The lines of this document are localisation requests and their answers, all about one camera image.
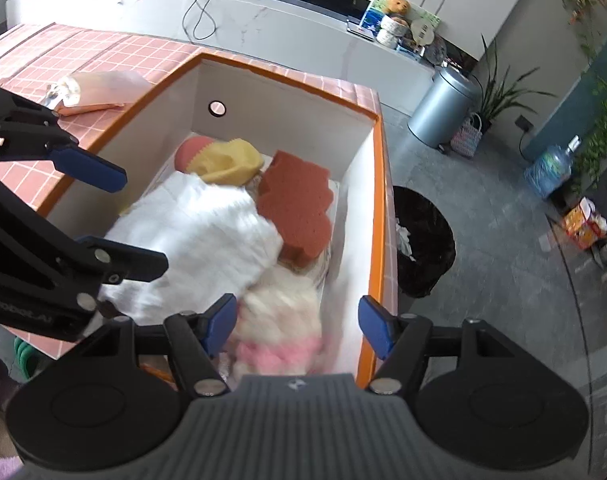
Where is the red-brown sponge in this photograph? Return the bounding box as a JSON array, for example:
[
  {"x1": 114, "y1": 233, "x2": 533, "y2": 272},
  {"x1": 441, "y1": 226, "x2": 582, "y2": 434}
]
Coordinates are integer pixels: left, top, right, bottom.
[{"x1": 256, "y1": 149, "x2": 334, "y2": 263}]

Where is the green coiled object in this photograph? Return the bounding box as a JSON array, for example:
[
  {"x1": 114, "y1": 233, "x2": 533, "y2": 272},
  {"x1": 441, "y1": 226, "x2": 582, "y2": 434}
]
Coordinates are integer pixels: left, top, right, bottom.
[{"x1": 12, "y1": 336, "x2": 52, "y2": 383}]

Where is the blue white box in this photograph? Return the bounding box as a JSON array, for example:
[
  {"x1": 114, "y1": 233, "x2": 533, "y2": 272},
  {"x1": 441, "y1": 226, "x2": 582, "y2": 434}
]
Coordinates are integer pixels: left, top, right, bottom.
[{"x1": 359, "y1": 10, "x2": 383, "y2": 37}]

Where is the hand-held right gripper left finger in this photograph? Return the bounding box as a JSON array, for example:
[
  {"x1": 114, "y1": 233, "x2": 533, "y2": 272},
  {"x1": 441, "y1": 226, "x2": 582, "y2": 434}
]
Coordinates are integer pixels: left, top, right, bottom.
[{"x1": 91, "y1": 292, "x2": 239, "y2": 397}]

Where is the pink round soft pad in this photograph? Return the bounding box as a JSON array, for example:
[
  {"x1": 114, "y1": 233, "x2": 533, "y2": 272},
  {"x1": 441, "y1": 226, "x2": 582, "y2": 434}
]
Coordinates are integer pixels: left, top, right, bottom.
[{"x1": 176, "y1": 135, "x2": 214, "y2": 173}]

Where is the beige round fan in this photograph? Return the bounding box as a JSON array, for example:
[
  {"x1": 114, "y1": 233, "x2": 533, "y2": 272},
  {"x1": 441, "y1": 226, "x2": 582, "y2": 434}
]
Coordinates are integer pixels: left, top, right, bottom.
[{"x1": 408, "y1": 19, "x2": 434, "y2": 45}]

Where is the purple white woven basket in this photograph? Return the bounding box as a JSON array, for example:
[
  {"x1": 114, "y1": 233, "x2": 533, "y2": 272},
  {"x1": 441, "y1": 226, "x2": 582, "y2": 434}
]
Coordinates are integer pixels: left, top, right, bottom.
[{"x1": 451, "y1": 112, "x2": 484, "y2": 160}]

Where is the black trash bin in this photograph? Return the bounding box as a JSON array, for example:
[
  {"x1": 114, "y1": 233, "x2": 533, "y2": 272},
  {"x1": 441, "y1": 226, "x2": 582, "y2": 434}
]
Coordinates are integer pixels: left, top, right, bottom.
[{"x1": 392, "y1": 185, "x2": 457, "y2": 298}]

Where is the clear zip plastic bag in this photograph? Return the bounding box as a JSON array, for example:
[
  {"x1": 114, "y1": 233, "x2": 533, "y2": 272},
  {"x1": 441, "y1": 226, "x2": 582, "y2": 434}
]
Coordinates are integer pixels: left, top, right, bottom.
[{"x1": 46, "y1": 71, "x2": 149, "y2": 117}]

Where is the dark grey ornament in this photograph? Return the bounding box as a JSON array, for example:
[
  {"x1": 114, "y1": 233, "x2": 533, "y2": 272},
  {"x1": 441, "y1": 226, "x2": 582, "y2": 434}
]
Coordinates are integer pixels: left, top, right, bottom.
[{"x1": 423, "y1": 37, "x2": 449, "y2": 66}]

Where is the black cable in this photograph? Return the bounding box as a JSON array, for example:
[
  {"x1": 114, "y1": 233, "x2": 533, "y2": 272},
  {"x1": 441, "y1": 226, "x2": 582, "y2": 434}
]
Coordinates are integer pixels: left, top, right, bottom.
[{"x1": 181, "y1": 0, "x2": 219, "y2": 41}]

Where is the yellow cloth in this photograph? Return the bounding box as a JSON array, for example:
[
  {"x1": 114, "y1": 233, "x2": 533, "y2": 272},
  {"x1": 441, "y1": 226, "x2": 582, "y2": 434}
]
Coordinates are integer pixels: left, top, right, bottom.
[{"x1": 186, "y1": 137, "x2": 264, "y2": 188}]

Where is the cream fluffy cloth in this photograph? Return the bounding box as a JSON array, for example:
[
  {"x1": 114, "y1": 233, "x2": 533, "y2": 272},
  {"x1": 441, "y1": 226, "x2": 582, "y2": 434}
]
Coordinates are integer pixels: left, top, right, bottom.
[{"x1": 232, "y1": 264, "x2": 325, "y2": 377}]

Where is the long-leaf potted plant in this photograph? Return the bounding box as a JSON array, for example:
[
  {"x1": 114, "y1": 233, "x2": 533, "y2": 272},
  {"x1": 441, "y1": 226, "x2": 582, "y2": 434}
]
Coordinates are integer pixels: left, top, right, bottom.
[{"x1": 471, "y1": 34, "x2": 557, "y2": 133}]

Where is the orange storage box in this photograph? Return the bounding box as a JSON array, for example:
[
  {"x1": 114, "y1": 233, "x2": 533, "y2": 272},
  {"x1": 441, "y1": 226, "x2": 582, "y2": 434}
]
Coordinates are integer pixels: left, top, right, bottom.
[{"x1": 31, "y1": 51, "x2": 387, "y2": 393}]

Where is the hanging vine plant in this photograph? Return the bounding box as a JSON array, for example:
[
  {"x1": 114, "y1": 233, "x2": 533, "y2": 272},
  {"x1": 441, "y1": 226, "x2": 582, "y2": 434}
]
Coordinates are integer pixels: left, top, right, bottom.
[{"x1": 551, "y1": 0, "x2": 599, "y2": 61}]

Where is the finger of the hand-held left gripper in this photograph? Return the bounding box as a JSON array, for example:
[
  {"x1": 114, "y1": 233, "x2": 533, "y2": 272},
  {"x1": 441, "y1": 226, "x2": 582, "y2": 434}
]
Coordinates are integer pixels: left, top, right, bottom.
[
  {"x1": 58, "y1": 236, "x2": 170, "y2": 312},
  {"x1": 0, "y1": 81, "x2": 128, "y2": 194}
]

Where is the orange snack carton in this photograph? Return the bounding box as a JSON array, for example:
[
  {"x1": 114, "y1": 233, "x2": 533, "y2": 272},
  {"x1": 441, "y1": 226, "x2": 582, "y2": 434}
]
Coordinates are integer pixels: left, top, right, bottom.
[{"x1": 562, "y1": 197, "x2": 607, "y2": 251}]

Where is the silver trash can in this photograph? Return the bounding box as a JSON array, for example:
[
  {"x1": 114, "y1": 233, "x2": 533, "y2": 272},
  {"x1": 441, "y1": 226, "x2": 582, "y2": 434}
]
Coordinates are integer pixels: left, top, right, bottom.
[{"x1": 407, "y1": 65, "x2": 483, "y2": 153}]

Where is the blue water jug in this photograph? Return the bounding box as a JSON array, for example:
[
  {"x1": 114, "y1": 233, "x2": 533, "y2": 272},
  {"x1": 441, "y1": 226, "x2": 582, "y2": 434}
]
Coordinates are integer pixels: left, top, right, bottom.
[{"x1": 523, "y1": 135, "x2": 583, "y2": 200}]

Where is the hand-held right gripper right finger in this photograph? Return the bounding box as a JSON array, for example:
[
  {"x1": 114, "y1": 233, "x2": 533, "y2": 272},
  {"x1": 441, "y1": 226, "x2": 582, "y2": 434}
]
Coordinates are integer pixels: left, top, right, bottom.
[{"x1": 358, "y1": 295, "x2": 514, "y2": 395}]

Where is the white fluffy cloth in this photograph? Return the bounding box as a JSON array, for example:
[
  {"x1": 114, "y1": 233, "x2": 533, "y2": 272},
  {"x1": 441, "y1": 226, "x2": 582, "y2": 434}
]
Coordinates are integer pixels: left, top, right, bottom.
[{"x1": 101, "y1": 172, "x2": 284, "y2": 326}]

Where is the green climbing plant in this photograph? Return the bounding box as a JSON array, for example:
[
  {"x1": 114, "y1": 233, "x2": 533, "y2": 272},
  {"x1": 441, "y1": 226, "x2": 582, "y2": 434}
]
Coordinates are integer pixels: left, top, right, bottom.
[{"x1": 571, "y1": 77, "x2": 607, "y2": 193}]

